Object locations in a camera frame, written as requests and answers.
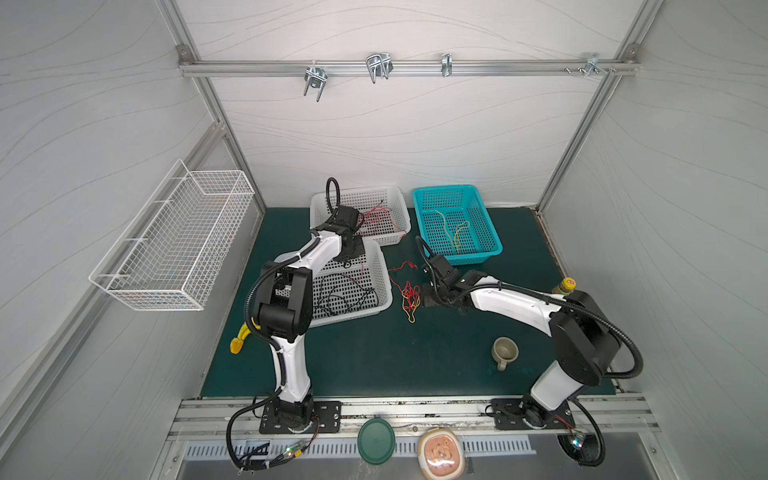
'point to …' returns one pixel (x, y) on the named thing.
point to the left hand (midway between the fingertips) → (359, 246)
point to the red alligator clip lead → (377, 221)
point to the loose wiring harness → (248, 463)
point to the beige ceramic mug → (504, 350)
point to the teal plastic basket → (455, 222)
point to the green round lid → (377, 441)
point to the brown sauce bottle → (567, 286)
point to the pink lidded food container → (440, 454)
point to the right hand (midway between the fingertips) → (431, 287)
